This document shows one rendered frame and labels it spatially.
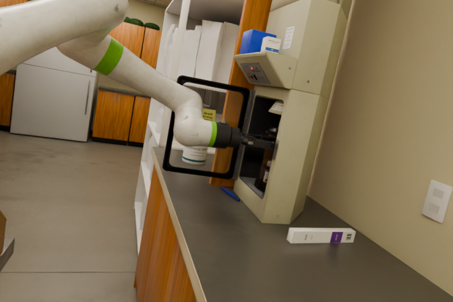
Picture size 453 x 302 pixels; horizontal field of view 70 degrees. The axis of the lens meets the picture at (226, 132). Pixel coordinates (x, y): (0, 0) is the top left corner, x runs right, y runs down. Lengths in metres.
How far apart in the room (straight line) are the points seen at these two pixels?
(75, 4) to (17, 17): 0.14
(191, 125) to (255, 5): 0.62
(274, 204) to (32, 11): 0.88
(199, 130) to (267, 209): 0.36
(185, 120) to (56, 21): 0.50
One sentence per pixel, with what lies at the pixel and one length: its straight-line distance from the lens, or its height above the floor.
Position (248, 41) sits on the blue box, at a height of 1.56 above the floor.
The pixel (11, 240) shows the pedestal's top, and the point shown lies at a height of 0.94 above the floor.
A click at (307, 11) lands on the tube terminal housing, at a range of 1.13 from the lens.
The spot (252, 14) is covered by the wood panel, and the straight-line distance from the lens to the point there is 1.44.
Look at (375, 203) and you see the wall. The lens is 1.35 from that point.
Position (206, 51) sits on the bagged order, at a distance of 2.30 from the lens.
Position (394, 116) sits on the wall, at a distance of 1.33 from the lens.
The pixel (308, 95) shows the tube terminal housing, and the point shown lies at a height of 1.40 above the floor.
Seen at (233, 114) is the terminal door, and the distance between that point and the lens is 1.34.
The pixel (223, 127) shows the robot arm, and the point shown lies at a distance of 1.12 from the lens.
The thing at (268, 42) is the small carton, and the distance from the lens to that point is 1.14.
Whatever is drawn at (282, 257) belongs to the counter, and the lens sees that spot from 0.98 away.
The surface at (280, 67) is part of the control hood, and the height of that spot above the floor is 1.47.
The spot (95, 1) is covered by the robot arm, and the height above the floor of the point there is 1.51.
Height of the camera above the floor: 1.37
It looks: 8 degrees down
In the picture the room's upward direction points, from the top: 11 degrees clockwise
